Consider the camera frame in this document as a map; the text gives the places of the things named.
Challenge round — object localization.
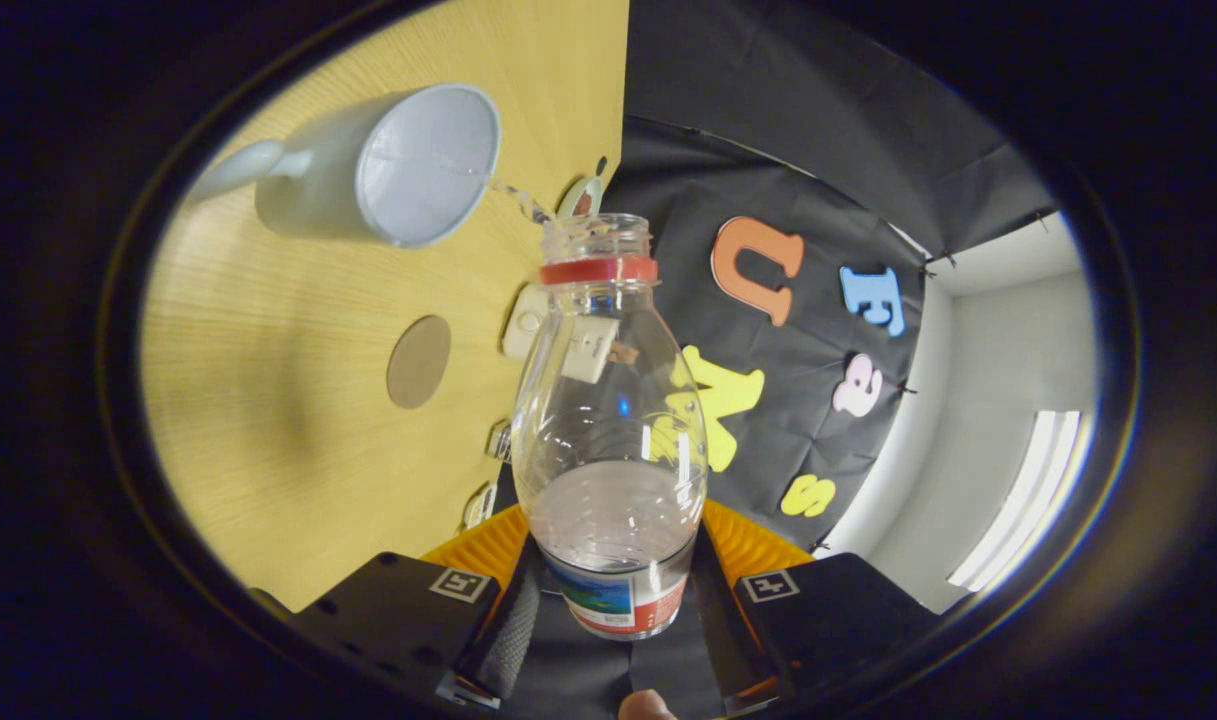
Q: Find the pale green plate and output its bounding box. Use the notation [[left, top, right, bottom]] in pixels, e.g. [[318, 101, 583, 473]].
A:
[[558, 176, 606, 220]]

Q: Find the white toaster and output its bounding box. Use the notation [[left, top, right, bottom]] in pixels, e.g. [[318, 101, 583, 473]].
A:
[[501, 283, 624, 386]]

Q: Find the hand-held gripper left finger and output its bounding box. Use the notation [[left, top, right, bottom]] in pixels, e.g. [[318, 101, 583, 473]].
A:
[[286, 505, 546, 713]]

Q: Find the long ceiling light panel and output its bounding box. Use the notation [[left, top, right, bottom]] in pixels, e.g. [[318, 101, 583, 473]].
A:
[[948, 410, 1085, 593]]

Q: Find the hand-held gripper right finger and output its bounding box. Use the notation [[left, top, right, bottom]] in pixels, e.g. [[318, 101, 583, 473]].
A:
[[692, 500, 944, 713]]

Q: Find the wooden table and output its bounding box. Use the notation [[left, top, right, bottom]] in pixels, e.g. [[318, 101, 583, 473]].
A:
[[140, 0, 629, 613]]

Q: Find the clear plastic juice bottle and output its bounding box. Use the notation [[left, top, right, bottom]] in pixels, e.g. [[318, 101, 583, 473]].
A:
[[511, 212, 710, 641]]

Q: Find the white divided snack tray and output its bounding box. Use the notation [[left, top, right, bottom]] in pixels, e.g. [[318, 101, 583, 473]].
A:
[[463, 482, 500, 530]]

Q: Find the white cup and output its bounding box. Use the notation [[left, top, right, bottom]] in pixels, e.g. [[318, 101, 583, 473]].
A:
[[190, 83, 503, 249]]

